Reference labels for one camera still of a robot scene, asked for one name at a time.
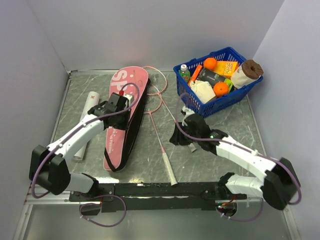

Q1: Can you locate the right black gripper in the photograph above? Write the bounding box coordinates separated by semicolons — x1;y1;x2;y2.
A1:
169;122;201;146

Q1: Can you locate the white shuttlecock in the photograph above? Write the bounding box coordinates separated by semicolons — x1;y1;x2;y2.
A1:
188;143;197;153

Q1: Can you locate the white shuttlecock tube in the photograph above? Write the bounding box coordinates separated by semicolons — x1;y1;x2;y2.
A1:
72;91;100;161

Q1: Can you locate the pink racket cover bag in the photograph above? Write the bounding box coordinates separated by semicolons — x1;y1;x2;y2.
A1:
103;66;150;172

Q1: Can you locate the blue plastic basket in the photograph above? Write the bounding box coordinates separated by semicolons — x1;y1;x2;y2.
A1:
173;46;264;118

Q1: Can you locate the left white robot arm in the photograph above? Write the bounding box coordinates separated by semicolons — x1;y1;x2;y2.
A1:
29;93;132;201

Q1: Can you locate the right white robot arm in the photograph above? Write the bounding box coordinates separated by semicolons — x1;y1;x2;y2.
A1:
170;111;302;210

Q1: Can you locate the white cloth bag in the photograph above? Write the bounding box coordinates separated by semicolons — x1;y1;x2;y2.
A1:
189;80;217;104

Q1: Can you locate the orange fruit front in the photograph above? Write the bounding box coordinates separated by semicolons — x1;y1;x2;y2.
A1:
213;82;229;98

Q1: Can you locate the orange fruit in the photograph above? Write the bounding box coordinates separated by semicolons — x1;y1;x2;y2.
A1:
203;57;218;71
213;82;229;98

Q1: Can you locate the green drink bottle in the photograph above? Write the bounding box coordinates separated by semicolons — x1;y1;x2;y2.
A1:
178;64;191;84

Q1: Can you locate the orange slim box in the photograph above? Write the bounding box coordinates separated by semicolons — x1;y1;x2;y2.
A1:
188;64;203;86

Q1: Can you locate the black packet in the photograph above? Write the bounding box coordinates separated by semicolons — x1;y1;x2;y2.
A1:
197;67;226;86

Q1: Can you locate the lime green packet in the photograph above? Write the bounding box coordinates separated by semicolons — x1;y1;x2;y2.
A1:
223;78;235;93

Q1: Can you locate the orange fruit back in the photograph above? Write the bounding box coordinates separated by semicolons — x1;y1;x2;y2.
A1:
203;57;218;71

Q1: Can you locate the yellow orange snack box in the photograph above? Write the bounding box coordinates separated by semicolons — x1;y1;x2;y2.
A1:
213;61;239;79

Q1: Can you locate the brown paper roll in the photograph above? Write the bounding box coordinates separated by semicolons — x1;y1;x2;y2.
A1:
230;59;264;89

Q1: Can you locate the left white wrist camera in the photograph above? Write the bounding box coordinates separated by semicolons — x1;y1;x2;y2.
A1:
119;90;135;108

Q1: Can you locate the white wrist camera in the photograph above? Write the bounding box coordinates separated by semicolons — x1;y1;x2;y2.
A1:
181;106;195;127
119;90;135;108

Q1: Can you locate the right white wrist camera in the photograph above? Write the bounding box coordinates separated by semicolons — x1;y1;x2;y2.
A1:
181;106;195;127

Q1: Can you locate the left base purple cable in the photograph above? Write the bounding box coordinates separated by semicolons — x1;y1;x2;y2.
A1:
78;194;127;228

